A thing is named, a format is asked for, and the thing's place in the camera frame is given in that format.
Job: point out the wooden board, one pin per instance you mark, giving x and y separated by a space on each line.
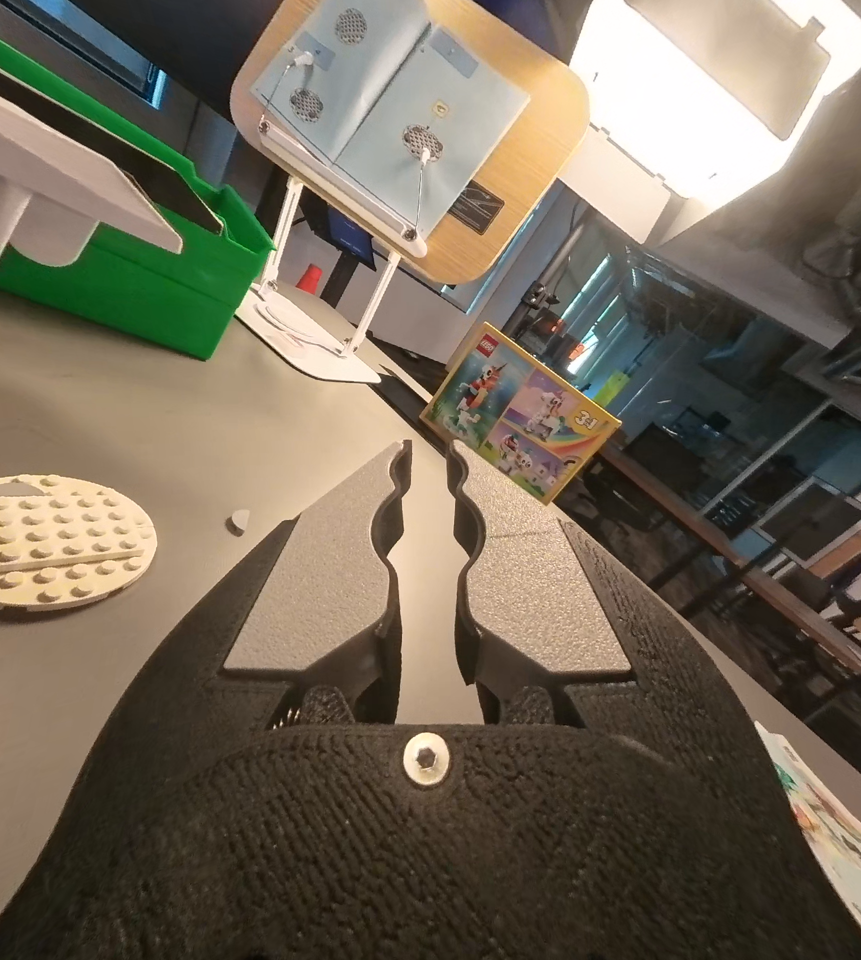
520 172

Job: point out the green plastic bin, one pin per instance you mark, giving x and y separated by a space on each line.
138 300

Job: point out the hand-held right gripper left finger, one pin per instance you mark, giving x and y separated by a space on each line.
310 592

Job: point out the white book stand frame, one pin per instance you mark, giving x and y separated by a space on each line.
310 345

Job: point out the pale blue printed card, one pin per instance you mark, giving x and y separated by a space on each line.
378 97

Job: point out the lego instruction booklet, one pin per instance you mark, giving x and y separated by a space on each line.
835 832

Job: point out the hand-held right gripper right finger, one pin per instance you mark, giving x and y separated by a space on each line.
543 592

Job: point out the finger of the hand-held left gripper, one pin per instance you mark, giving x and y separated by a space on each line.
25 142

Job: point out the white studio light panel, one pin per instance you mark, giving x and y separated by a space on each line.
700 82

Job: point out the round cream lego plate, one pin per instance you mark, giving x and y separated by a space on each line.
40 547

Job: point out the yellow lego set box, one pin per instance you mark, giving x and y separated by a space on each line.
520 420

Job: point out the dark screen on stand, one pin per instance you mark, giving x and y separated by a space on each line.
817 521

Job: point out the small grey rounded lego tile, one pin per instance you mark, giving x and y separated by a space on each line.
237 520

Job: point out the red plastic cup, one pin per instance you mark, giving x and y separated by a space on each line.
309 277

